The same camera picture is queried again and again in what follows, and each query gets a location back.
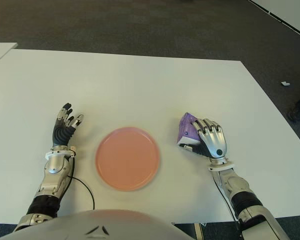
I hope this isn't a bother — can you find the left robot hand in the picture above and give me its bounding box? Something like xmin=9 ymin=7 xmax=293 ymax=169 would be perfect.
xmin=51 ymin=102 xmax=85 ymax=149

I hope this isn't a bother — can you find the purple tissue paper pack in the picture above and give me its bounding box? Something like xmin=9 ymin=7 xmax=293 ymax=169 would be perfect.
xmin=176 ymin=112 xmax=202 ymax=146

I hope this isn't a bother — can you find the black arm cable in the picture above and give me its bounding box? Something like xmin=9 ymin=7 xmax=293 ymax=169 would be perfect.
xmin=213 ymin=171 xmax=241 ymax=224
xmin=66 ymin=159 xmax=95 ymax=211

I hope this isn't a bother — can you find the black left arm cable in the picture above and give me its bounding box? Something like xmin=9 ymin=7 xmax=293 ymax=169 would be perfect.
xmin=66 ymin=159 xmax=95 ymax=211

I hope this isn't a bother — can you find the grey robot torso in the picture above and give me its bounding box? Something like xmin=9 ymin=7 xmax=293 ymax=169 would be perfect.
xmin=0 ymin=209 xmax=184 ymax=240

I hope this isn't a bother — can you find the neighbouring white table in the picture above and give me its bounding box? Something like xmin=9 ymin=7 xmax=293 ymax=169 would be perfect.
xmin=0 ymin=42 xmax=19 ymax=69

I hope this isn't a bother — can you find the grey metal table leg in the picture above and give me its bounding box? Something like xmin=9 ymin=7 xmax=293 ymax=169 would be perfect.
xmin=194 ymin=222 xmax=205 ymax=240

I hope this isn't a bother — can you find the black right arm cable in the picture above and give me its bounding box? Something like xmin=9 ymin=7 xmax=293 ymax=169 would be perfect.
xmin=213 ymin=171 xmax=241 ymax=224

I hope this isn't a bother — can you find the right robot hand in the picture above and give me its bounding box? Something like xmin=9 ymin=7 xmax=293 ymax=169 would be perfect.
xmin=177 ymin=117 xmax=228 ymax=160

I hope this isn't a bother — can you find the pink round plate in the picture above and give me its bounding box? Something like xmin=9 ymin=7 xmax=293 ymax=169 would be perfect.
xmin=94 ymin=126 xmax=162 ymax=193

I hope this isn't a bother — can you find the dark shoe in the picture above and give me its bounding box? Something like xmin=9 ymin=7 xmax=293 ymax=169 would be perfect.
xmin=287 ymin=93 xmax=300 ymax=123

